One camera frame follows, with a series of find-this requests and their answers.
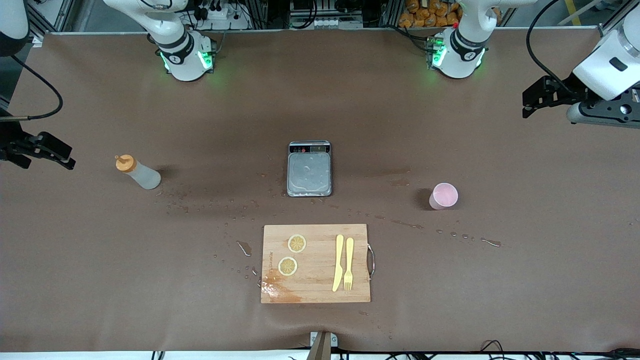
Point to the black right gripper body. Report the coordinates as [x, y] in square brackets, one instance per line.
[11, 141]

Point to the clear squeeze bottle orange cap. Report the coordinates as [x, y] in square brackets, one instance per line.
[142, 176]

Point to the pink plastic cup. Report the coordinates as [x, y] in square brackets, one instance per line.
[443, 196]

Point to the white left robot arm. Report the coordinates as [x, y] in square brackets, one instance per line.
[457, 55]

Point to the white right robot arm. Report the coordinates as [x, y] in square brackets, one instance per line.
[182, 60]

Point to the brown table cover mat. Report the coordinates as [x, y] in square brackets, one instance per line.
[100, 275]

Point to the orange snack bag pile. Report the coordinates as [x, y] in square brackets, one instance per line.
[425, 12]

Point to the long white socket strip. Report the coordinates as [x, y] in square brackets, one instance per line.
[327, 22]

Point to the grey digital kitchen scale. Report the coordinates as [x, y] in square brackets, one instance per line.
[309, 172]

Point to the yellow plastic fork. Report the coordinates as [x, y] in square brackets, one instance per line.
[348, 265]

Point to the dried lemon slice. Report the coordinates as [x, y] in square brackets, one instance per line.
[287, 266]
[297, 243]

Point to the yellow plastic knife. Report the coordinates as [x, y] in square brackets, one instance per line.
[338, 265]

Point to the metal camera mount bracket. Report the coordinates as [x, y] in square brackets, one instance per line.
[323, 345]

